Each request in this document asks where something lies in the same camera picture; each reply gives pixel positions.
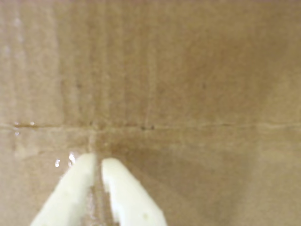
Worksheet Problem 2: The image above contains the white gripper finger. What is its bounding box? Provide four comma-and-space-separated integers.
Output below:
101, 157, 168, 226
30, 153, 97, 226

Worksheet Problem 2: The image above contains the large brown cardboard sheet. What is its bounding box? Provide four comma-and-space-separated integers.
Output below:
0, 0, 301, 226

